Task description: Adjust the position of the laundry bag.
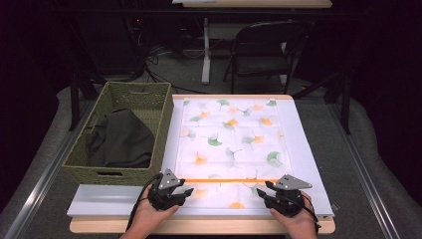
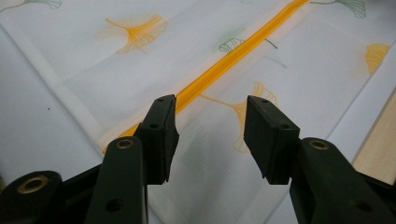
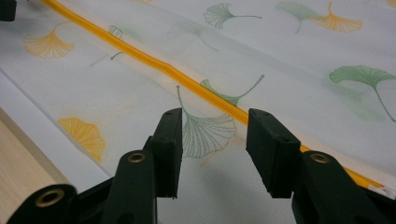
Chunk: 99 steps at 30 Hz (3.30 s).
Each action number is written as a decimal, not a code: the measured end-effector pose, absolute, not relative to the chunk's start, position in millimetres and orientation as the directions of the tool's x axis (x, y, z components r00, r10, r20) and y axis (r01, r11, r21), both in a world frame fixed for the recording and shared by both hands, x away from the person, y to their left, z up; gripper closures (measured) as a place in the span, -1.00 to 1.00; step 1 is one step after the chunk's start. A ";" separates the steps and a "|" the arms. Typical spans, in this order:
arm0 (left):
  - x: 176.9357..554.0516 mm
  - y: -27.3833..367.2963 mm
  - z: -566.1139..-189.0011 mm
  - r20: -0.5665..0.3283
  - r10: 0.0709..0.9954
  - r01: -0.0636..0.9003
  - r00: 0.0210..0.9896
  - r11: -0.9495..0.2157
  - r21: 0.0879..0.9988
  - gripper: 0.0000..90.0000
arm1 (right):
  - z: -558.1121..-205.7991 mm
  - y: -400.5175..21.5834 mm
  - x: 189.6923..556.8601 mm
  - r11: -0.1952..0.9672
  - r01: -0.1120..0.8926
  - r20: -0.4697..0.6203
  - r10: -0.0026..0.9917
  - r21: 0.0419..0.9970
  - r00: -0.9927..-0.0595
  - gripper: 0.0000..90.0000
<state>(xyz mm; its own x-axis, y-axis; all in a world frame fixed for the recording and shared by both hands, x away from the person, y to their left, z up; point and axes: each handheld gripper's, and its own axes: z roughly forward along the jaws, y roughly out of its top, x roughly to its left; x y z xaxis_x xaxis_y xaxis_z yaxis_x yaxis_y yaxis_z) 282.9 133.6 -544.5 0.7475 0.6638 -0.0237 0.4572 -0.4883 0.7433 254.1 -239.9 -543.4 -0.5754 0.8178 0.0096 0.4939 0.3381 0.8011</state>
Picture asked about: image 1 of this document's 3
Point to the person's left hand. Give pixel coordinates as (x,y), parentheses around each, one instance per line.
(149,215)

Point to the black folding chair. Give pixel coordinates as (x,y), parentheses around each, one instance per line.
(262,63)

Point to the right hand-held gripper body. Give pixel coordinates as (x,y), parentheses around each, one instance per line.
(287,199)

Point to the desk with white leg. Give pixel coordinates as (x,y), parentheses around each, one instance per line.
(206,49)

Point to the white work board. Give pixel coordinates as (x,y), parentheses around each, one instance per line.
(308,159)

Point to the green woven basket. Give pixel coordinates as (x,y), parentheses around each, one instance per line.
(139,96)

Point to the light wooden table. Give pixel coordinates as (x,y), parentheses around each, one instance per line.
(205,226)

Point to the dark green cloth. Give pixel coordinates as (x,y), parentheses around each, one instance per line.
(122,139)

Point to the metal floor rail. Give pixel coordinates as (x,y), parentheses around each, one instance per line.
(43,186)
(365,172)

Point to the white leaf print zipper bag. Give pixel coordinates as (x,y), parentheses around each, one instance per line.
(232,142)

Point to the person's right hand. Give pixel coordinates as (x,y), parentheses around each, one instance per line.
(298,222)

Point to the black metal stand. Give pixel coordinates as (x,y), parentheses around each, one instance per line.
(346,103)
(74,99)

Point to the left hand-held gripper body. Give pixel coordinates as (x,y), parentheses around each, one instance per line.
(164,197)

